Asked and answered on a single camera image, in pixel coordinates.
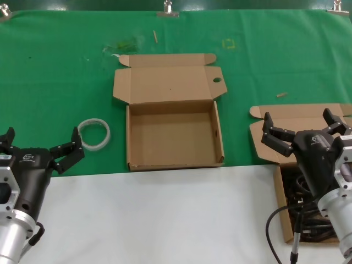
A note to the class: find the clear tape roll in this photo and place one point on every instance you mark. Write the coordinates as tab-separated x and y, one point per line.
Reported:
94	147

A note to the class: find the silver binder clip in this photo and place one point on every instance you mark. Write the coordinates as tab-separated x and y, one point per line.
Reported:
337	8
4	12
167	13

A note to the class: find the cardboard box with round hole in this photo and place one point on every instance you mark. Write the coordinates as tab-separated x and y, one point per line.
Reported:
170	85

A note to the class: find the thin wooden stick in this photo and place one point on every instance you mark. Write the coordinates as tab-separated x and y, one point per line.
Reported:
155	36

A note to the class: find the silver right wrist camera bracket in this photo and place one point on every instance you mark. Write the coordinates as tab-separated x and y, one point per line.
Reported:
342	165

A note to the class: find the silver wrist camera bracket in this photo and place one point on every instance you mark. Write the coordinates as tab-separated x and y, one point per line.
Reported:
342	165
8	176

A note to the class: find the small wood chip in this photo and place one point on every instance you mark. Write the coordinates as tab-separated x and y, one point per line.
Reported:
281	94

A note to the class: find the clear plastic wrapper scrap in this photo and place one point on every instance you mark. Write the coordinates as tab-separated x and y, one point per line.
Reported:
123	44

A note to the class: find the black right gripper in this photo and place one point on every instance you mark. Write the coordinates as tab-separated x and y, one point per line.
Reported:
316	159

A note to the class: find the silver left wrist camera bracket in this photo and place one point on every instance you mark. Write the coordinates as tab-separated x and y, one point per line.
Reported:
8	176

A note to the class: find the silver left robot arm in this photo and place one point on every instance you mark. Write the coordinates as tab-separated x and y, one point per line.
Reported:
11	236

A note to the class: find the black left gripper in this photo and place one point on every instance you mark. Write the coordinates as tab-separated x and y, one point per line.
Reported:
30	170

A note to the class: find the green table cloth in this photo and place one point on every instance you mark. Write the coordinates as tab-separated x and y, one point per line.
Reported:
55	82

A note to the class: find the open cardboard box plain flaps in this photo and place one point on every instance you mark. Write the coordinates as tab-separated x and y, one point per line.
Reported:
302	112

